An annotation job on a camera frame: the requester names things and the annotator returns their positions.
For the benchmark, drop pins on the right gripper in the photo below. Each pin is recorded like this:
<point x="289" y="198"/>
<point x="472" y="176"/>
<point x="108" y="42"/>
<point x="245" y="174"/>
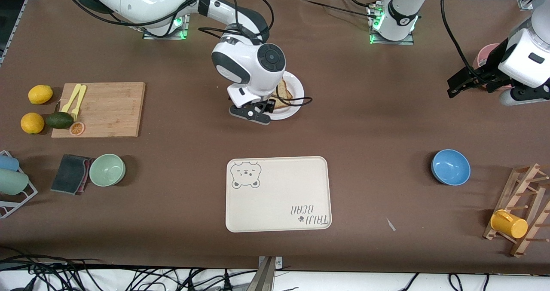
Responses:
<point x="267" y="106"/>

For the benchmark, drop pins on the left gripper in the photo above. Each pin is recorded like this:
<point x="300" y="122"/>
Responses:
<point x="491" y="73"/>

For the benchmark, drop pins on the seeded brown bread slice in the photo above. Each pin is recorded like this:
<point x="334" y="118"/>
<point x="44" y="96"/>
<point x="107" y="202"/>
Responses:
<point x="284" y="94"/>

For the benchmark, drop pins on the white round plate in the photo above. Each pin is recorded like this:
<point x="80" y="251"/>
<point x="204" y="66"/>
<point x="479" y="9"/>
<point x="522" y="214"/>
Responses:
<point x="297" y="89"/>

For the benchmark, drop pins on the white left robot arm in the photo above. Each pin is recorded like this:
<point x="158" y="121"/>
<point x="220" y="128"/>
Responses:
<point x="404" y="11"/>

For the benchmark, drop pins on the pink bowl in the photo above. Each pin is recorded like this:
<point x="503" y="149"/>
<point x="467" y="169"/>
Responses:
<point x="490" y="49"/>

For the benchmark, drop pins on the blue bowl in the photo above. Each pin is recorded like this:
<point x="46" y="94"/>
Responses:
<point x="451" y="167"/>

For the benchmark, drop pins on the cream tray with bear print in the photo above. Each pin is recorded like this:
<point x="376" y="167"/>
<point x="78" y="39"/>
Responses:
<point x="279" y="194"/>

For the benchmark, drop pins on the wooden mug rack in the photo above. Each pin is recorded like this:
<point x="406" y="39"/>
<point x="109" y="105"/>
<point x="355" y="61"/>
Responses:
<point x="513" y="188"/>

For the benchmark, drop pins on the yellow mug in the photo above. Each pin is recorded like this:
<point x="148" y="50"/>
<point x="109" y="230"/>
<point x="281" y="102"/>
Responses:
<point x="509" y="224"/>

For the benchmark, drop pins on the wooden cutting board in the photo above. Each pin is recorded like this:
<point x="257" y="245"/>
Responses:
<point x="107" y="110"/>

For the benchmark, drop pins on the small white paper scrap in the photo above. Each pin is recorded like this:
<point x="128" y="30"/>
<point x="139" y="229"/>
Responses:
<point x="390" y="224"/>

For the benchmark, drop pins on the pale green bowl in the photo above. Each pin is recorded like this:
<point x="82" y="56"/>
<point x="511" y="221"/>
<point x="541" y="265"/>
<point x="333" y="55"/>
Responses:
<point x="107" y="170"/>

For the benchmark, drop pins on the yellow plastic fork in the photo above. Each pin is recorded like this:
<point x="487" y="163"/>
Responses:
<point x="79" y="102"/>

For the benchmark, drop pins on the orange fruit slice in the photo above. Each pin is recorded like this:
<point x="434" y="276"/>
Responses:
<point x="77" y="129"/>

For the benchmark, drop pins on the yellow plastic knife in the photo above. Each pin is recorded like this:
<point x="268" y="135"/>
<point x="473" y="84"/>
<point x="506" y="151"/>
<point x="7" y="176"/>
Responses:
<point x="71" y="98"/>

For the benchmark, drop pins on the dark green avocado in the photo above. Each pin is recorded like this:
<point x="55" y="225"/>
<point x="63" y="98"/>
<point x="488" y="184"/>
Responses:
<point x="59" y="120"/>

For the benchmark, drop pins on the grey and pink folded cloth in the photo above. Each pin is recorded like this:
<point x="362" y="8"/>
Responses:
<point x="68" y="174"/>

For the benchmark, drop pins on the yellow lemon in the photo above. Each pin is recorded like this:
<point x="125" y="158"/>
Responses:
<point x="40" y="94"/>

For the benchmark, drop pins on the round yellow-orange citrus fruit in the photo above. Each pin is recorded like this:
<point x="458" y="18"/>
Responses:
<point x="32" y="123"/>

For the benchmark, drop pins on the light blue cup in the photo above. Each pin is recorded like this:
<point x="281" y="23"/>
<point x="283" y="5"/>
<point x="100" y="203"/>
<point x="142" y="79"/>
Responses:
<point x="8" y="163"/>

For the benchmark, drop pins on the pale green cup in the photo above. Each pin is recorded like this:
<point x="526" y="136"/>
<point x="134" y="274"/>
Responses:
<point x="13" y="182"/>

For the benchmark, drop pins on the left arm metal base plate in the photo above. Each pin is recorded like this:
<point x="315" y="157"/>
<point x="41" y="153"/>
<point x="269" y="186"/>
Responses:
<point x="408" y="42"/>

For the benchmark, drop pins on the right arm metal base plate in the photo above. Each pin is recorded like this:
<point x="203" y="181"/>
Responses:
<point x="187" y="26"/>

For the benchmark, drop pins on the metal mount bracket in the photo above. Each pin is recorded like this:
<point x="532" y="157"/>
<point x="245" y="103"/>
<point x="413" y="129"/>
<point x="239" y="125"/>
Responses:
<point x="265" y="278"/>

